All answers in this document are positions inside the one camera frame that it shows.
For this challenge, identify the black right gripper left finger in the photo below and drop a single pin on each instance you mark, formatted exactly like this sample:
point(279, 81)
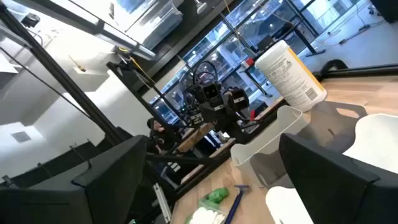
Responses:
point(93, 186)

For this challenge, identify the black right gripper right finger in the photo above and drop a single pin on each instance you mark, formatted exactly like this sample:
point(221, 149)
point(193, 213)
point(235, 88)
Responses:
point(335, 193)

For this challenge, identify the blue disposable razor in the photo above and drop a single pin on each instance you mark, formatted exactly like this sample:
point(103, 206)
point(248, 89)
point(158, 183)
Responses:
point(236, 202)

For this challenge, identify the green toiletry packet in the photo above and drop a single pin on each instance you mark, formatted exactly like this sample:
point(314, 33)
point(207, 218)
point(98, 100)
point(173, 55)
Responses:
point(217, 196)

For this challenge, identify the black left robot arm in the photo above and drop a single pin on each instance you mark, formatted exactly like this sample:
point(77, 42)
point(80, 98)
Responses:
point(224, 109)

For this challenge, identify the white plastic bin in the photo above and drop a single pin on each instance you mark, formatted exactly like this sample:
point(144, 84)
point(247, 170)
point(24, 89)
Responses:
point(264, 146)
point(376, 140)

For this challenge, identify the gray plastic bin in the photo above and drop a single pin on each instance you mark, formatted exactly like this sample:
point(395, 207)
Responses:
point(329, 124)

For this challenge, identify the person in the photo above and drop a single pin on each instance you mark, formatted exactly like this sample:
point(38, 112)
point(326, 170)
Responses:
point(157, 133)

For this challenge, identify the wooden background table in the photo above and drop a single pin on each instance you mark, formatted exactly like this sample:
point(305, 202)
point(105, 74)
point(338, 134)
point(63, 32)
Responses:
point(196, 137)

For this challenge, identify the clear bag of cotton pads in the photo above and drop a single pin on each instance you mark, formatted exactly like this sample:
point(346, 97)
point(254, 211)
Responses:
point(203, 216)

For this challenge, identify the white wipes canister yellow label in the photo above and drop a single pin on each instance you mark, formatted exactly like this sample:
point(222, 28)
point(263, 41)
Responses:
point(292, 77)

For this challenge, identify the floor power strip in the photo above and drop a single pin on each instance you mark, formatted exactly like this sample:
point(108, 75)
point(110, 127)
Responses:
point(354, 32)

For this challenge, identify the white metal bracket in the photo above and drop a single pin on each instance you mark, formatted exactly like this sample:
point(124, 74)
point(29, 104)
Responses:
point(162, 202)

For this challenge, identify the black rig frame post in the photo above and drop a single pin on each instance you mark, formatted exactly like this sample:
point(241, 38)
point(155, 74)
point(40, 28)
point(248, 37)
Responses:
point(62, 77)

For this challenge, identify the black table edge rail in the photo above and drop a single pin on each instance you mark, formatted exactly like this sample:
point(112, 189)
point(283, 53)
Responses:
point(367, 71)

